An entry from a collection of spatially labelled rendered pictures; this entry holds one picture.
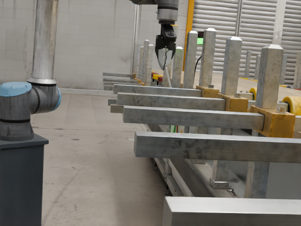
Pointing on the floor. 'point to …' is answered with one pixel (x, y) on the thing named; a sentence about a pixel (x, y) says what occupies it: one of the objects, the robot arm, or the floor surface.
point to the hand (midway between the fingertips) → (163, 67)
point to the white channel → (280, 12)
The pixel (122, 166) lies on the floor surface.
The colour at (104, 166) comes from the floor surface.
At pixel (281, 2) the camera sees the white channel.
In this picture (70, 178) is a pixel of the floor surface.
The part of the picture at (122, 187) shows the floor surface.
